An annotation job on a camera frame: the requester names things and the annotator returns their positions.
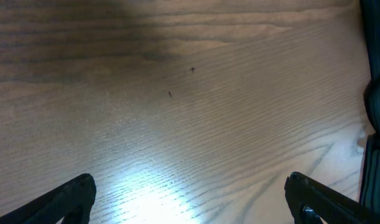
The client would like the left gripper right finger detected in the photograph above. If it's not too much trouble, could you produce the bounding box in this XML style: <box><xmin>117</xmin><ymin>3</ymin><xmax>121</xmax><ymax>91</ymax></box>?
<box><xmin>284</xmin><ymin>172</ymin><xmax>380</xmax><ymax>224</ymax></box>

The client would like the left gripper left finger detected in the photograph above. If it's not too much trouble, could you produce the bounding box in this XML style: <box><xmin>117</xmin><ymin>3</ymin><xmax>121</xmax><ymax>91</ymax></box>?
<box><xmin>0</xmin><ymin>174</ymin><xmax>96</xmax><ymax>224</ymax></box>

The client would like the black polo shirt with logo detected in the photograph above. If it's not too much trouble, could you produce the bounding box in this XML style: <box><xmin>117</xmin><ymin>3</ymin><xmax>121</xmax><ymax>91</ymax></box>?
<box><xmin>359</xmin><ymin>0</ymin><xmax>380</xmax><ymax>215</ymax></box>

